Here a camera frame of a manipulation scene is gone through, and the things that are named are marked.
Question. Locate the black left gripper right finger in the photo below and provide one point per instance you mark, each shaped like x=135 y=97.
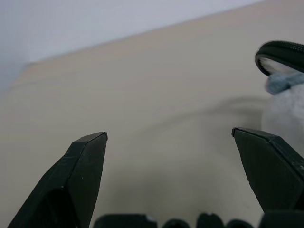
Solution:
x=273 y=173

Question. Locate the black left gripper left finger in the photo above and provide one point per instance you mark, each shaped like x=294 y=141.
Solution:
x=71 y=185

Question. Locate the red black paddle case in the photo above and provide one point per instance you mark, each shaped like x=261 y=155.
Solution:
x=285 y=47

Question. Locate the white cloth bundle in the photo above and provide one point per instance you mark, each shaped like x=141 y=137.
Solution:
x=285 y=109

